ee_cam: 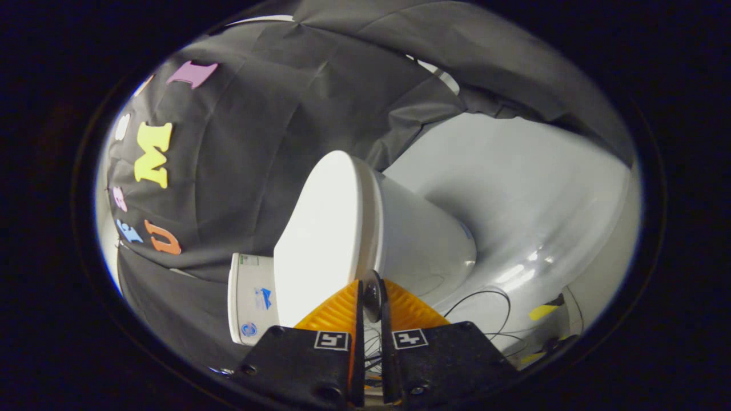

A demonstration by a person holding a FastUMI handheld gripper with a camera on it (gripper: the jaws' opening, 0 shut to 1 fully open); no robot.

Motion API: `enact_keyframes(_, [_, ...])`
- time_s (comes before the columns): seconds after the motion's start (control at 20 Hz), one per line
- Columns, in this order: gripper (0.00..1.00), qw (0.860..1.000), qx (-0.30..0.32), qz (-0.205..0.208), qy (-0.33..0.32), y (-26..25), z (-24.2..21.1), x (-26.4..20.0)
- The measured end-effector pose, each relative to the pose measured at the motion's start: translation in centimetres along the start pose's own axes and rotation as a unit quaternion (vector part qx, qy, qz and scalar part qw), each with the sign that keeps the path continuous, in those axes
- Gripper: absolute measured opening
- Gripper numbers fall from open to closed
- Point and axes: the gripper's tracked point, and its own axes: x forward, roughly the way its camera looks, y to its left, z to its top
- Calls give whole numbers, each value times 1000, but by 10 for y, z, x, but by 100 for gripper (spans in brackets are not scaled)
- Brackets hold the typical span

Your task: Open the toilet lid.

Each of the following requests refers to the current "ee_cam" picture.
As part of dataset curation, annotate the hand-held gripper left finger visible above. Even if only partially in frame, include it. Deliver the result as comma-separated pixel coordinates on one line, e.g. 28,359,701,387
231,280,366,409

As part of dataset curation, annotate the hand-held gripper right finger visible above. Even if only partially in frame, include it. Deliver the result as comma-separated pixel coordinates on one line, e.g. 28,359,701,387
377,279,518,406

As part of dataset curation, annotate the white toilet lid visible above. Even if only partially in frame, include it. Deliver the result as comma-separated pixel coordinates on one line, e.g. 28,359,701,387
273,150,387,329

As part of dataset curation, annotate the white toilet tank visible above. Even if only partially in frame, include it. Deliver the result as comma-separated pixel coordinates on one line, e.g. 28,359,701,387
227,253,281,347

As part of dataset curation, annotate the black backdrop cloth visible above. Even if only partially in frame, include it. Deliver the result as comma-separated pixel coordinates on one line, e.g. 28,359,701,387
106,0,636,372

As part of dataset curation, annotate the black cable bundle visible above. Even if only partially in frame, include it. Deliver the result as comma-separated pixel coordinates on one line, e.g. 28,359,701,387
365,288,529,374

